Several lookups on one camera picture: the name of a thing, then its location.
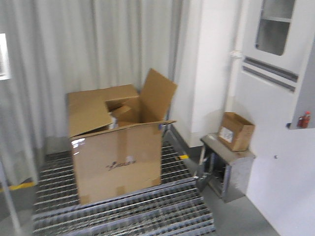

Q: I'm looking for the stainless steel cabinet box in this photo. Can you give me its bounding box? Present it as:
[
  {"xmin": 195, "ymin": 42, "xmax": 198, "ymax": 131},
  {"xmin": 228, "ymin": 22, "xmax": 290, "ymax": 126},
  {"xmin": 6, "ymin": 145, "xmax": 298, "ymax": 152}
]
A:
[{"xmin": 194, "ymin": 133, "xmax": 255, "ymax": 203}]

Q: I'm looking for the white cabinet with window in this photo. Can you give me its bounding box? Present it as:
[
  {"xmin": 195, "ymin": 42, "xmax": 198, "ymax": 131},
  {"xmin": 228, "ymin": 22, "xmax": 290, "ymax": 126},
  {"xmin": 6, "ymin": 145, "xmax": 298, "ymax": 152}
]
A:
[{"xmin": 233, "ymin": 0, "xmax": 315, "ymax": 236}]

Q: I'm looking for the large cardboard box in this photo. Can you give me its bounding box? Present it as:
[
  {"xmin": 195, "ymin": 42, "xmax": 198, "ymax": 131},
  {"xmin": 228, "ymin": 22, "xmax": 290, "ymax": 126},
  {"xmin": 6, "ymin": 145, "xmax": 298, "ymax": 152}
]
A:
[{"xmin": 67, "ymin": 69, "xmax": 177, "ymax": 204}]

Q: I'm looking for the small cardboard box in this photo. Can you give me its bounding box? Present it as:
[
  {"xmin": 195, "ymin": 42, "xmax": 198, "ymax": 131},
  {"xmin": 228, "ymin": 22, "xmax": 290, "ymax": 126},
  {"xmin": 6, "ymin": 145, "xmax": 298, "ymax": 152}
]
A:
[{"xmin": 218, "ymin": 112, "xmax": 255, "ymax": 151}]

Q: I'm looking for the metal floor grating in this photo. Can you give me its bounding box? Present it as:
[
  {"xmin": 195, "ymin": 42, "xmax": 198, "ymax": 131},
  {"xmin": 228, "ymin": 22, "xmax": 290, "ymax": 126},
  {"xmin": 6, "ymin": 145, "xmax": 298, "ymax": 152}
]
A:
[{"xmin": 32, "ymin": 141, "xmax": 217, "ymax": 236}]

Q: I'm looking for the grey curtain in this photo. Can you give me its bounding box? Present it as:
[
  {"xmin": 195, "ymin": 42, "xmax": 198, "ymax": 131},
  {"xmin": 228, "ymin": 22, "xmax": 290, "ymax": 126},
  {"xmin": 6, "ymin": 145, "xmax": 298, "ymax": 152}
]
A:
[{"xmin": 0, "ymin": 0, "xmax": 184, "ymax": 185}]

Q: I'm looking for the red fire extinguisher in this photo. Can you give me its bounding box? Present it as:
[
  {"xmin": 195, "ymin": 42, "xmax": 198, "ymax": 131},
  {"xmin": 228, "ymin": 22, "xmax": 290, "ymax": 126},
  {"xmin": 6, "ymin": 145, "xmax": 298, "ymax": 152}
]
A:
[{"xmin": 297, "ymin": 111, "xmax": 311, "ymax": 128}]

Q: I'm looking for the sign stand with pole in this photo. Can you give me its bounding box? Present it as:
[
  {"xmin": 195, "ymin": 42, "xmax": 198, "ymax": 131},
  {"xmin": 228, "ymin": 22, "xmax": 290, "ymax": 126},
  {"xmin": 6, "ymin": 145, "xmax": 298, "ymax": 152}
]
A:
[{"xmin": 0, "ymin": 33, "xmax": 21, "ymax": 233}]

